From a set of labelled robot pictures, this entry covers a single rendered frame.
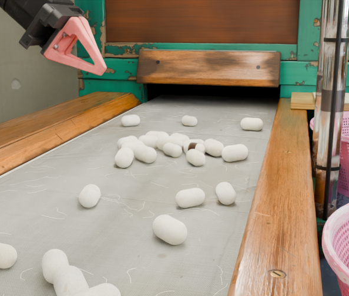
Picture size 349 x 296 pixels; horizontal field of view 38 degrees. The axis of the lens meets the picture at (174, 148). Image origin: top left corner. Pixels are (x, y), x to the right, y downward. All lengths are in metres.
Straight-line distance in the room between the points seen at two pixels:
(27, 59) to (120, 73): 1.13
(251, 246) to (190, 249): 0.07
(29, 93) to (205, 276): 1.95
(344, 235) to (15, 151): 0.43
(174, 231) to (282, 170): 0.18
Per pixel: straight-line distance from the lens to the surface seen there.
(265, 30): 1.10
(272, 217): 0.41
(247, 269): 0.33
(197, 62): 1.06
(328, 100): 0.53
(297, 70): 1.09
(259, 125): 0.85
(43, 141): 0.74
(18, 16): 0.72
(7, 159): 0.66
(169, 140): 0.70
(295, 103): 0.94
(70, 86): 2.16
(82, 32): 0.69
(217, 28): 1.11
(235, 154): 0.65
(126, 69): 1.15
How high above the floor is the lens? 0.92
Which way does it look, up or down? 14 degrees down
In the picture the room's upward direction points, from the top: straight up
